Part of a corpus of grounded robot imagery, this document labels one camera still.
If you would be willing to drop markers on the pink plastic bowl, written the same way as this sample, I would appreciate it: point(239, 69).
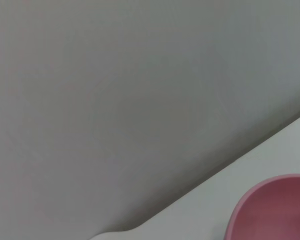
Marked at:
point(277, 210)

